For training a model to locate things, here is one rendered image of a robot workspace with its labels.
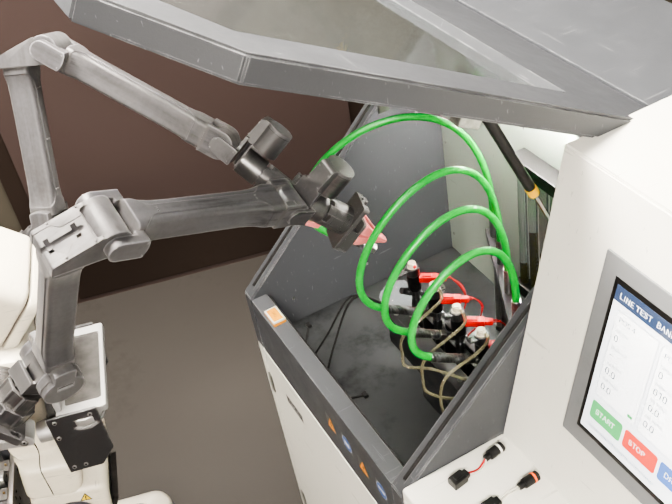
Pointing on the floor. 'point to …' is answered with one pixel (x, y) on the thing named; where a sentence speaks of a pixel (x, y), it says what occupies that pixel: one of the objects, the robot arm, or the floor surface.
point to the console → (592, 161)
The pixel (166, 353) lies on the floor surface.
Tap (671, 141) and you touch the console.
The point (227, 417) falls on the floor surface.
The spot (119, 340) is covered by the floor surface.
